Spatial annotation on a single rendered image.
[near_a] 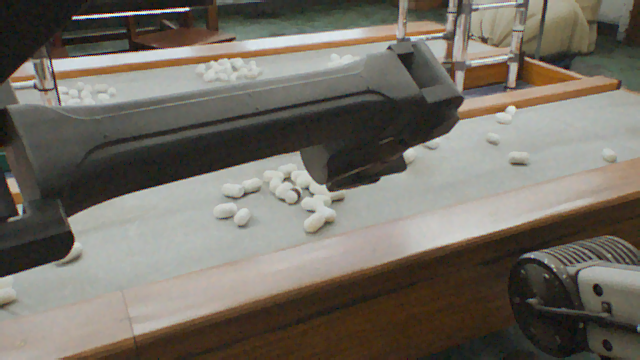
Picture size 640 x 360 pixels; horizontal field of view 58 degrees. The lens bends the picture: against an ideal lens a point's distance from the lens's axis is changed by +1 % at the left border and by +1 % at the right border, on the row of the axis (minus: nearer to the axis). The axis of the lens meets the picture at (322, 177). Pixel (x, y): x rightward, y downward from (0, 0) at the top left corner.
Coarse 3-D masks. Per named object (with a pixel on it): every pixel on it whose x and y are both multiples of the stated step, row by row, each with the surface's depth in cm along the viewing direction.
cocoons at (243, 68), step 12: (228, 60) 162; (240, 60) 161; (252, 60) 160; (336, 60) 165; (348, 60) 165; (204, 72) 153; (228, 72) 152; (240, 72) 151; (252, 72) 150; (60, 96) 133; (72, 96) 135; (84, 96) 135; (108, 96) 134
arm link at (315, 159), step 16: (448, 112) 52; (432, 128) 52; (448, 128) 54; (336, 144) 53; (352, 144) 54; (368, 144) 56; (416, 144) 55; (304, 160) 59; (320, 160) 55; (336, 160) 55; (352, 160) 56; (368, 160) 57; (320, 176) 57; (336, 176) 56
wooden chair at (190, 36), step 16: (128, 16) 304; (192, 16) 334; (128, 32) 308; (160, 32) 323; (176, 32) 324; (192, 32) 326; (208, 32) 325; (224, 32) 323; (144, 48) 305; (160, 48) 293
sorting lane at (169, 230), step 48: (624, 96) 138; (480, 144) 112; (528, 144) 112; (576, 144) 112; (624, 144) 112; (144, 192) 95; (192, 192) 95; (384, 192) 95; (432, 192) 95; (480, 192) 95; (96, 240) 82; (144, 240) 82; (192, 240) 82; (240, 240) 82; (288, 240) 82; (48, 288) 72; (96, 288) 72
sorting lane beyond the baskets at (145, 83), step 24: (336, 48) 180; (360, 48) 180; (384, 48) 180; (432, 48) 180; (480, 48) 180; (144, 72) 156; (168, 72) 156; (192, 72) 156; (216, 72) 156; (264, 72) 157; (288, 72) 157; (24, 96) 138; (96, 96) 138; (120, 96) 138; (144, 96) 138
